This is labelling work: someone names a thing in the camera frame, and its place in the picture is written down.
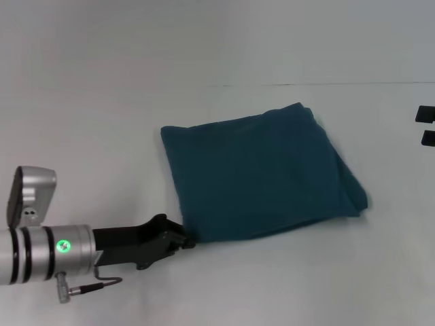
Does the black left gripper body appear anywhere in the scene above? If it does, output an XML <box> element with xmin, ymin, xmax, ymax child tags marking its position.
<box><xmin>91</xmin><ymin>213</ymin><xmax>188</xmax><ymax>271</ymax></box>

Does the blue t-shirt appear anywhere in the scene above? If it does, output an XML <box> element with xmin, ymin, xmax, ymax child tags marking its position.
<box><xmin>160</xmin><ymin>101</ymin><xmax>369</xmax><ymax>245</ymax></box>

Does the dark red left arm cable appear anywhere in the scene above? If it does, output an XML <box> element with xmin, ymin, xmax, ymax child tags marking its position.
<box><xmin>54</xmin><ymin>266</ymin><xmax>123</xmax><ymax>304</ymax></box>

